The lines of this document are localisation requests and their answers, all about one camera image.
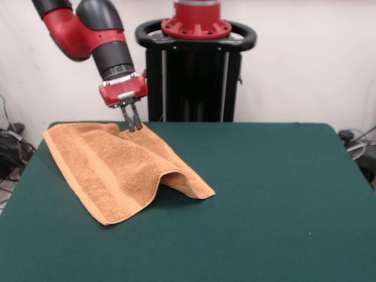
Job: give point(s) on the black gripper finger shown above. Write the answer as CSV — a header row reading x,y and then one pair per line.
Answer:
x,y
127,119
136,116

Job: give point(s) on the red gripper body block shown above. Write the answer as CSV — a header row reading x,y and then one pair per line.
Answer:
x,y
123,89

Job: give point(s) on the tan terry towel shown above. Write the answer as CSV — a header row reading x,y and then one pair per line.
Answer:
x,y
111,170

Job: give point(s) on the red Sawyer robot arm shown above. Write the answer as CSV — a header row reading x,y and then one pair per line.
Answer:
x,y
111,55

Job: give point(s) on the black power adapter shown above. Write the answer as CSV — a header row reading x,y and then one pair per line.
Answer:
x,y
346,135
17,127

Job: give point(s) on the dark green table cloth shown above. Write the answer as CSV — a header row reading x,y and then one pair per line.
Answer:
x,y
264,191

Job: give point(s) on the grey stand base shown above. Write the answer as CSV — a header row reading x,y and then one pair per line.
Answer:
x,y
357,149

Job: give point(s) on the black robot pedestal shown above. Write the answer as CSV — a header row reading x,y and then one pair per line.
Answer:
x,y
191,88

